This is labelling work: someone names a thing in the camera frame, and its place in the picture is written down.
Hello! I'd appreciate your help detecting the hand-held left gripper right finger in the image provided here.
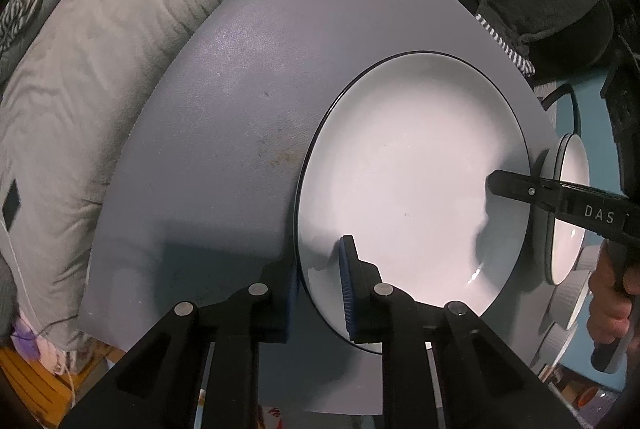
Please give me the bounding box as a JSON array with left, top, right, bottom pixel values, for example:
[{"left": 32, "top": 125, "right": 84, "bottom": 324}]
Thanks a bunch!
[{"left": 339, "top": 235, "right": 581, "bottom": 429}]

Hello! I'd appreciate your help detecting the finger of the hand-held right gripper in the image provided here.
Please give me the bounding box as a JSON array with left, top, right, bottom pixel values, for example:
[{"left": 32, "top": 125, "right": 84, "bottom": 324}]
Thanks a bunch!
[{"left": 487, "top": 169, "right": 558, "bottom": 212}]

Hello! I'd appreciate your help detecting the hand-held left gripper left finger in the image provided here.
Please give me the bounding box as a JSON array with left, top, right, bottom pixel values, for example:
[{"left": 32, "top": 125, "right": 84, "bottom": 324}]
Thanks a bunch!
[{"left": 60, "top": 259, "right": 301, "bottom": 429}]

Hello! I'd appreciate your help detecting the white bowl black rim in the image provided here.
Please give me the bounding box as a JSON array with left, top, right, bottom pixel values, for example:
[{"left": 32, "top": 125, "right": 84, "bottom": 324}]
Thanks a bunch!
[{"left": 542, "top": 133, "right": 592, "bottom": 286}]

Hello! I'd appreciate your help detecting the large white plate black rim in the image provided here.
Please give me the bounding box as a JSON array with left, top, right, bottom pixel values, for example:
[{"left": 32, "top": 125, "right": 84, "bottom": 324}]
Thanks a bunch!
[{"left": 294, "top": 52, "right": 533, "bottom": 356}]

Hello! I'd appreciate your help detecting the person's right hand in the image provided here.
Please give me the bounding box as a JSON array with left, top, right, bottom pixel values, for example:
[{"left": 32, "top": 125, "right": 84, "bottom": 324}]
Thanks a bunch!
[{"left": 587, "top": 253, "right": 632, "bottom": 341}]

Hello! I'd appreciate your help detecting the white ribbed ramekin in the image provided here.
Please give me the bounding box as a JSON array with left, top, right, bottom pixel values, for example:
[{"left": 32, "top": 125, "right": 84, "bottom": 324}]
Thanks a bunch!
[
  {"left": 530, "top": 321, "right": 576, "bottom": 372},
  {"left": 545, "top": 246, "right": 601, "bottom": 331}
]

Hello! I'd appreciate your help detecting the grey white striped cloth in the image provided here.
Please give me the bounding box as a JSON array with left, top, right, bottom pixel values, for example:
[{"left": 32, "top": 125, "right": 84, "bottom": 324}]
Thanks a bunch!
[{"left": 475, "top": 12, "right": 537, "bottom": 76}]

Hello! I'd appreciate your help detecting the orange crate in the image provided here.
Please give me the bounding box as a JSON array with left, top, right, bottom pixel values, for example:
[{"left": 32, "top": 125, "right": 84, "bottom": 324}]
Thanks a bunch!
[{"left": 0, "top": 344, "right": 108, "bottom": 417}]

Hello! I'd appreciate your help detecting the grey quilted duvet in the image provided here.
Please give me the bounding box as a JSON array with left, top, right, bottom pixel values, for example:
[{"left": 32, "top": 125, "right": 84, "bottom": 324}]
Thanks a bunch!
[{"left": 0, "top": 0, "right": 313, "bottom": 352}]

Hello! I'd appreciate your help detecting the black white zebra cloth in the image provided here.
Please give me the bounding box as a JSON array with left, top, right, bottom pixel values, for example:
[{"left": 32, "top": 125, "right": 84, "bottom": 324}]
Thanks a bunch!
[{"left": 0, "top": 0, "right": 47, "bottom": 57}]

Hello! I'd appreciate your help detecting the black cable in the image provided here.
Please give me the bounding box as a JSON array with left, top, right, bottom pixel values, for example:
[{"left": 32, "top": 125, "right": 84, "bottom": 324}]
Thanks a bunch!
[{"left": 544, "top": 84, "right": 582, "bottom": 137}]

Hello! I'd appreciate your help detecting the white cord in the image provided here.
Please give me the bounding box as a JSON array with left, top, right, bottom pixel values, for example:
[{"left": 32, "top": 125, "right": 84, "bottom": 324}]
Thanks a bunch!
[{"left": 0, "top": 219, "right": 78, "bottom": 410}]

